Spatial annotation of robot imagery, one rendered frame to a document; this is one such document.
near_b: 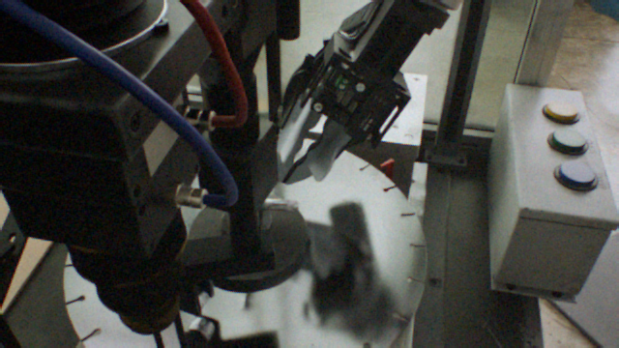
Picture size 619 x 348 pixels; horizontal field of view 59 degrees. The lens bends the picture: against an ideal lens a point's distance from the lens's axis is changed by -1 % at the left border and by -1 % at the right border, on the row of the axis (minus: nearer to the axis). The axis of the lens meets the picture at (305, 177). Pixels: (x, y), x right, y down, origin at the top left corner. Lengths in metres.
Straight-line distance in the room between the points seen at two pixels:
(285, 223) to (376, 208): 0.09
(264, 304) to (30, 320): 0.39
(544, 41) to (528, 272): 0.33
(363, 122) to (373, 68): 0.04
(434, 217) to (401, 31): 0.46
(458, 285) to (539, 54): 0.36
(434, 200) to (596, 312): 1.02
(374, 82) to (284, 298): 0.19
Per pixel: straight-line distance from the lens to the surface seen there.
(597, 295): 1.85
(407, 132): 0.74
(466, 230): 0.84
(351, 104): 0.44
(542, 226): 0.69
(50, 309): 0.78
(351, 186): 0.57
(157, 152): 0.23
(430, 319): 0.71
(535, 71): 0.89
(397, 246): 0.52
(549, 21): 0.86
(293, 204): 0.48
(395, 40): 0.42
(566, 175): 0.72
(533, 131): 0.79
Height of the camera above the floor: 1.33
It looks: 41 degrees down
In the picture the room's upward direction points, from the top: straight up
